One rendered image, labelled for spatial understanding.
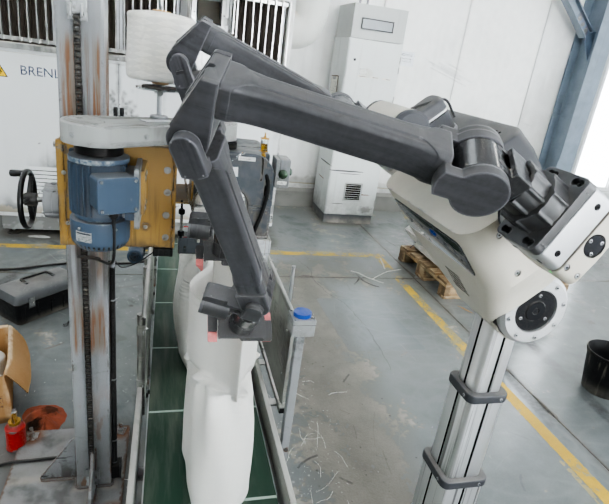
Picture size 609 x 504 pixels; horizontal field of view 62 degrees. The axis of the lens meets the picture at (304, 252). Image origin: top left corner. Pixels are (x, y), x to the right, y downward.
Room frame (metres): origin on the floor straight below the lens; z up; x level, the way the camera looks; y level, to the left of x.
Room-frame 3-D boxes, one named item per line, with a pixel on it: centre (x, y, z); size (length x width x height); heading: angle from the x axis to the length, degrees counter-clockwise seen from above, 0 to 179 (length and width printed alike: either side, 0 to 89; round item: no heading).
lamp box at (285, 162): (1.58, 0.11, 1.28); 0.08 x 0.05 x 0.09; 16
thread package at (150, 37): (1.33, 0.42, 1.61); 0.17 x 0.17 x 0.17
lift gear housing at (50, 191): (1.44, 0.77, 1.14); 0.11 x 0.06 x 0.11; 16
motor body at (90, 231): (1.28, 0.56, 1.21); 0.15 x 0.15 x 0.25
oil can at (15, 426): (1.58, 1.06, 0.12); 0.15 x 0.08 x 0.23; 16
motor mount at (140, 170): (1.36, 0.50, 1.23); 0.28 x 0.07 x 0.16; 16
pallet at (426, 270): (4.20, -1.57, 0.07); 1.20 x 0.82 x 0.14; 108
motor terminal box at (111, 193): (1.20, 0.49, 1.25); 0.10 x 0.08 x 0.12; 131
